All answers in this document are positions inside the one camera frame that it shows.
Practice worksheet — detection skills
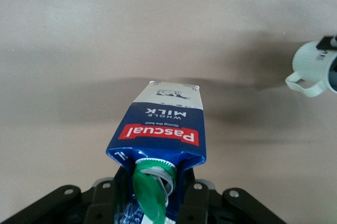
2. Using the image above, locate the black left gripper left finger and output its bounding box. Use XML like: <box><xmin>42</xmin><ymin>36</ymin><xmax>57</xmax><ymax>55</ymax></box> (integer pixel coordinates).
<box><xmin>0</xmin><ymin>166</ymin><xmax>130</xmax><ymax>224</ymax></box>

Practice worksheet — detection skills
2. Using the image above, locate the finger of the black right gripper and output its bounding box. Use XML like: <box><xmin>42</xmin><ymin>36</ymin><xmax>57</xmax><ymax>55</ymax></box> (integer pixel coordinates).
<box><xmin>316</xmin><ymin>35</ymin><xmax>337</xmax><ymax>50</ymax></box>

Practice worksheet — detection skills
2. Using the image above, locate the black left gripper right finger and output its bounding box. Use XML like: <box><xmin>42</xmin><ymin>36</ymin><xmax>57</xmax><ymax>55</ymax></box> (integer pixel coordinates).
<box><xmin>179</xmin><ymin>168</ymin><xmax>288</xmax><ymax>224</ymax></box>

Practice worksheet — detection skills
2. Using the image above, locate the white ribbed mug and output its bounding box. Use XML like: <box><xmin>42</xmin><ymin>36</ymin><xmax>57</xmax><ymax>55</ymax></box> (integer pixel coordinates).
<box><xmin>285</xmin><ymin>40</ymin><xmax>337</xmax><ymax>97</ymax></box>

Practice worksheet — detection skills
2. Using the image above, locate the blue white milk carton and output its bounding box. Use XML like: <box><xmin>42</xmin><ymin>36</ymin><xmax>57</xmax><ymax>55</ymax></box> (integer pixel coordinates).
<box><xmin>105</xmin><ymin>80</ymin><xmax>206</xmax><ymax>224</ymax></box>

